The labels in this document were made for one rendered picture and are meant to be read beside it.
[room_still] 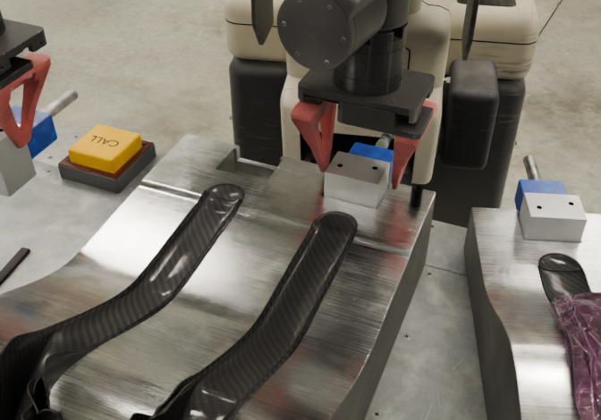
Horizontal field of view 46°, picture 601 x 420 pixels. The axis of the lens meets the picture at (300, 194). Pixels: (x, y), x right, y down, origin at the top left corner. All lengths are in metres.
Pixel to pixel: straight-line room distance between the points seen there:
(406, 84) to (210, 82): 2.12
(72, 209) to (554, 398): 0.53
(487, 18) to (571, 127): 1.38
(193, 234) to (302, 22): 0.23
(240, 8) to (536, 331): 0.87
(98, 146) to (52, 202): 0.08
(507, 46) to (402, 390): 0.77
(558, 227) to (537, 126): 1.87
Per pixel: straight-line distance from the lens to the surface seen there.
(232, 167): 0.72
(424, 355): 0.63
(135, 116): 2.53
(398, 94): 0.58
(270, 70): 1.30
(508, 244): 0.67
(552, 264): 0.67
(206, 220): 0.63
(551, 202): 0.69
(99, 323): 0.53
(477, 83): 1.14
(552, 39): 3.17
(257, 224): 0.61
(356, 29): 0.48
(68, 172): 0.84
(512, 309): 0.59
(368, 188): 0.62
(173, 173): 0.68
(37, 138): 0.68
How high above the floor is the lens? 1.28
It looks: 38 degrees down
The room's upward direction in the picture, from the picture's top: straight up
